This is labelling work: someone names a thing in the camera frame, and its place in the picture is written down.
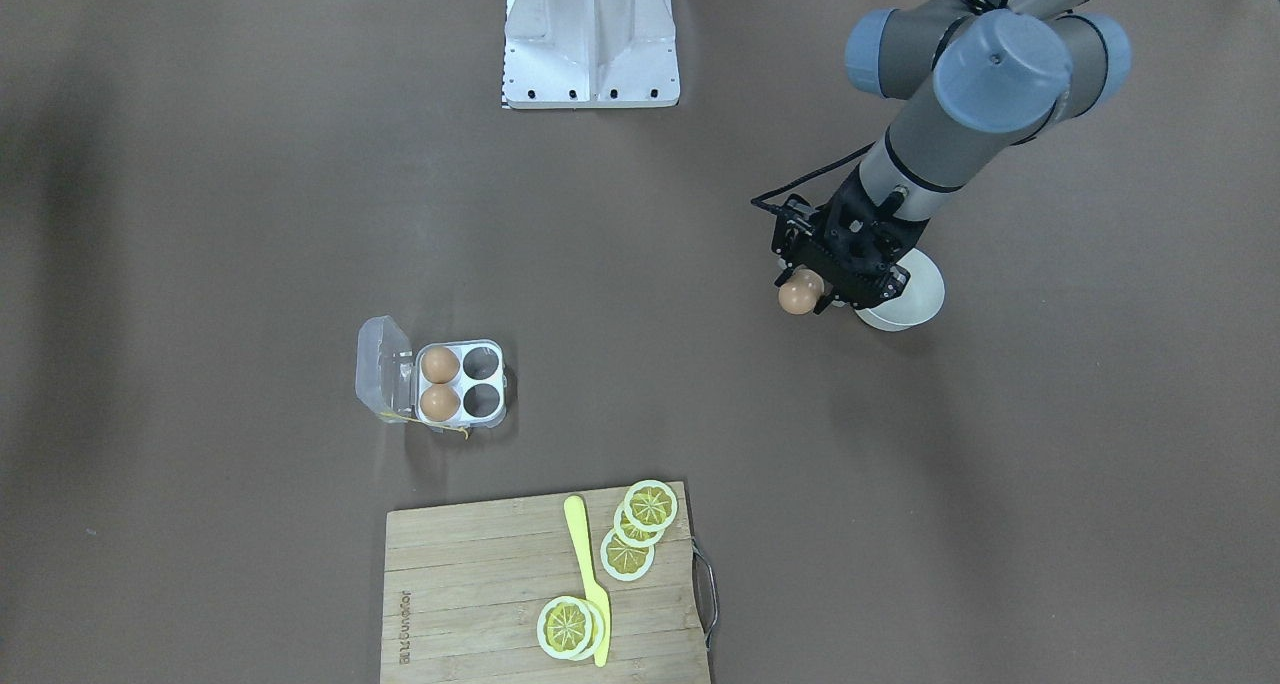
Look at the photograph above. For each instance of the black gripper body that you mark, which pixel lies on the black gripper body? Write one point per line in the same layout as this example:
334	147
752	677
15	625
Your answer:
838	209

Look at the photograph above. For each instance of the brown egg carried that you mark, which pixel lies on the brown egg carried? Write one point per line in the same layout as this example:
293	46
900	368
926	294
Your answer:
801	293

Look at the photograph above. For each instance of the clear plastic egg box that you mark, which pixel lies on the clear plastic egg box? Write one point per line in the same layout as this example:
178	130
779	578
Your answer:
389	382

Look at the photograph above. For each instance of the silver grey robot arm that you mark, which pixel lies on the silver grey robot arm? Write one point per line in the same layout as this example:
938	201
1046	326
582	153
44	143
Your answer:
976	77

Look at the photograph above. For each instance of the brown egg upper slot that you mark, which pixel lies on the brown egg upper slot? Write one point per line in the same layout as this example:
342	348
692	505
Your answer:
439	364

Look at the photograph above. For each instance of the brown egg slot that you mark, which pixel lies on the brown egg slot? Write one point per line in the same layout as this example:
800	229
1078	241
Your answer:
439	402
439	364

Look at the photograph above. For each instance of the brown egg lower slot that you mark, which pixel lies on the brown egg lower slot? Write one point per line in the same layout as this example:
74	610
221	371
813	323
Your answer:
439	402

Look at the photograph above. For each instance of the white round bowl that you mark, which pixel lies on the white round bowl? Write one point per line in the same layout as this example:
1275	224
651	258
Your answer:
923	297

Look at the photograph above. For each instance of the lemon slice top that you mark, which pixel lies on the lemon slice top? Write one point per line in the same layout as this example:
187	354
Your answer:
650	506

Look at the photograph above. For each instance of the lemon slice middle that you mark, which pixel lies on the lemon slice middle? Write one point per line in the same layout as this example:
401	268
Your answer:
627	532

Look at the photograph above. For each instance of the yellow plastic knife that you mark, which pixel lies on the yellow plastic knife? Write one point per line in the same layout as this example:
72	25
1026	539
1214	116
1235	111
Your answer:
577	522

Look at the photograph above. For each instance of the bamboo cutting board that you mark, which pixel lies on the bamboo cutting board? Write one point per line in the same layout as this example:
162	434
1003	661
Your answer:
464	585

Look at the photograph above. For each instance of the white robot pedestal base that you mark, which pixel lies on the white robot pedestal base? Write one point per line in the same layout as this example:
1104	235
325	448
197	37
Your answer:
589	54

